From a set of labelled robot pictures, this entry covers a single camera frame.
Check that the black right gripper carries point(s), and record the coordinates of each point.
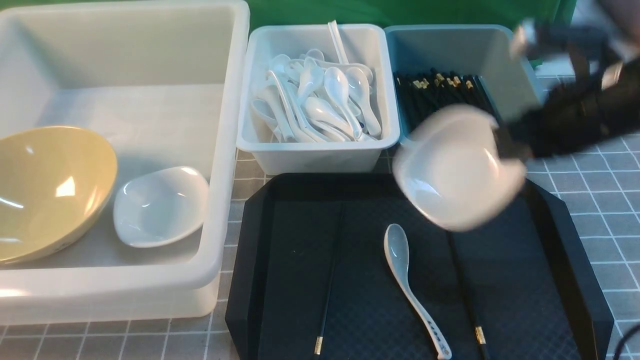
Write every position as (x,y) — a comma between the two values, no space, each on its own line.
(576,116)

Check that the white square dish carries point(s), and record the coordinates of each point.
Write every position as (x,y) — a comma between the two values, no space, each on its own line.
(451,171)
(160,208)

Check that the white ceramic soup spoon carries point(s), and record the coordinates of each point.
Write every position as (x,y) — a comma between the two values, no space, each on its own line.
(397,254)

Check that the black chopstick gold band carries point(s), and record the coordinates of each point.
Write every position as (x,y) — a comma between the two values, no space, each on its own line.
(467,296)
(330,278)

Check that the yellow noodle bowl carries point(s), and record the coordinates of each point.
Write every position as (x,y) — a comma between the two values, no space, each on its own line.
(55,181)

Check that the grey grid table mat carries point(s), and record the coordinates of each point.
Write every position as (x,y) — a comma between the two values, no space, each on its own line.
(600,188)

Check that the blue plastic chopstick bin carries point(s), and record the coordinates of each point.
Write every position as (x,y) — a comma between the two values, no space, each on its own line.
(467,49)

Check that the green cloth backdrop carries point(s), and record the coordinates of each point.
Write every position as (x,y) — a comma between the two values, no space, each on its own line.
(389,13)

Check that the pile of black chopsticks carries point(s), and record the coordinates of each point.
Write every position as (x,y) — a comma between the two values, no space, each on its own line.
(421,94)

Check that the black serving tray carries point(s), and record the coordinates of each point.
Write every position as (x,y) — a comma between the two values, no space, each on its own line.
(534,288)

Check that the white plastic spoon bin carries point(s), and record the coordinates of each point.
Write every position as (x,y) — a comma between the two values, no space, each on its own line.
(365,44)

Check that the pile of white spoons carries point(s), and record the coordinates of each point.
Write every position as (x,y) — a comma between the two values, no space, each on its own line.
(310,99)

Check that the large white plastic tub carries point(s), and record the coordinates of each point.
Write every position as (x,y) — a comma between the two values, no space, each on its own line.
(160,80)

